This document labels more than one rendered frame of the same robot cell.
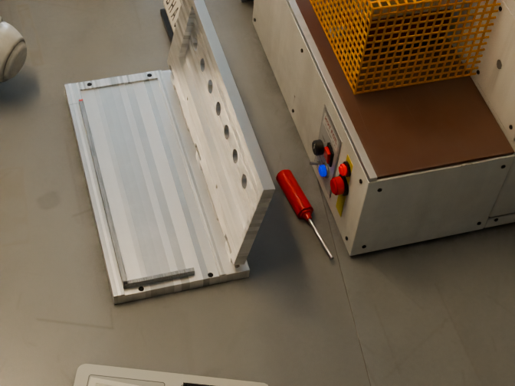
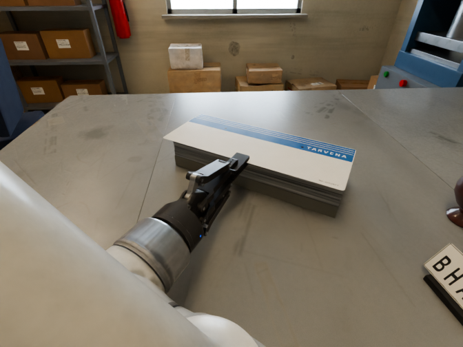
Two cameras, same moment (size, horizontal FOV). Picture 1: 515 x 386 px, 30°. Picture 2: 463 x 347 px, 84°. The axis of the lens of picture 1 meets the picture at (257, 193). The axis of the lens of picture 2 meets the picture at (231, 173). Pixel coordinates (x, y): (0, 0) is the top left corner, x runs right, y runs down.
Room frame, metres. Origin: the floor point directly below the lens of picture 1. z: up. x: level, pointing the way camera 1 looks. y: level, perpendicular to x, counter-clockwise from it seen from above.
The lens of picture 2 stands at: (1.09, 0.48, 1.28)
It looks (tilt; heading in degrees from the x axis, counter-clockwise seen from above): 36 degrees down; 11
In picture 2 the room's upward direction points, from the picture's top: straight up
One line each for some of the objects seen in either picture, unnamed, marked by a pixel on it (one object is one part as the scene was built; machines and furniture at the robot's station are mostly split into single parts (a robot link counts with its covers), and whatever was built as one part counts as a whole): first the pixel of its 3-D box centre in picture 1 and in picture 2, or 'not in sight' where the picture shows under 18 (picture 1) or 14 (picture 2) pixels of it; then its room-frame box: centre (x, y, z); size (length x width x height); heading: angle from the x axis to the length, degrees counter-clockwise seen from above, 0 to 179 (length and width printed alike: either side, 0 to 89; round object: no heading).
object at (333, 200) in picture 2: not in sight; (258, 158); (1.61, 0.51, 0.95); 0.40 x 0.13 x 0.09; 73
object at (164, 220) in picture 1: (150, 172); not in sight; (0.98, 0.17, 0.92); 0.44 x 0.21 x 0.04; 21
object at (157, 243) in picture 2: not in sight; (153, 253); (1.28, 0.62, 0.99); 0.09 x 0.06 x 0.09; 73
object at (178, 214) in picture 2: not in sight; (187, 217); (1.35, 0.59, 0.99); 0.09 x 0.07 x 0.08; 163
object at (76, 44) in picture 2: not in sight; (69, 43); (3.73, 2.72, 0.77); 0.42 x 0.17 x 0.26; 106
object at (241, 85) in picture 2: not in sight; (258, 93); (4.25, 0.75, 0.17); 0.55 x 0.41 x 0.35; 105
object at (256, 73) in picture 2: not in sight; (263, 72); (4.28, 0.71, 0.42); 0.41 x 0.36 x 0.15; 105
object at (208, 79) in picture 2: not in sight; (196, 77); (4.07, 1.48, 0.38); 0.60 x 0.40 x 0.26; 105
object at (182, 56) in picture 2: not in sight; (187, 56); (4.06, 1.56, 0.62); 0.36 x 0.29 x 0.22; 105
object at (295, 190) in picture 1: (306, 214); not in sight; (0.93, -0.08, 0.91); 0.18 x 0.03 x 0.03; 29
